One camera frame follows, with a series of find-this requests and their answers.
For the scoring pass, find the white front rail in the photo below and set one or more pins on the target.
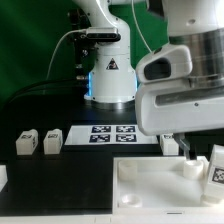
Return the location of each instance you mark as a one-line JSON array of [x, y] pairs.
[[108, 219]]

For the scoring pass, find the black camera on stand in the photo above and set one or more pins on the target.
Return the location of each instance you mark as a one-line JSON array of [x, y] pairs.
[[85, 38]]

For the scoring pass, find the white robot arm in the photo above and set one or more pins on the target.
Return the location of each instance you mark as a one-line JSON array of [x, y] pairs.
[[197, 24]]

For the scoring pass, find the white sheet with markers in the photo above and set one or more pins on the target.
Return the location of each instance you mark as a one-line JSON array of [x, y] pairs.
[[107, 134]]

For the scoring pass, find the white square tabletop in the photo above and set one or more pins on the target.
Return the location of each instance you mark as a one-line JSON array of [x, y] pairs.
[[156, 185]]

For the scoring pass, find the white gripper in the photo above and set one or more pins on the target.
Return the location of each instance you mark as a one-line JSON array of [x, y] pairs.
[[165, 101]]

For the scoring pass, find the white obstacle block left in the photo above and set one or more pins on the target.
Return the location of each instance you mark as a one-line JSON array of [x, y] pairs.
[[3, 177]]

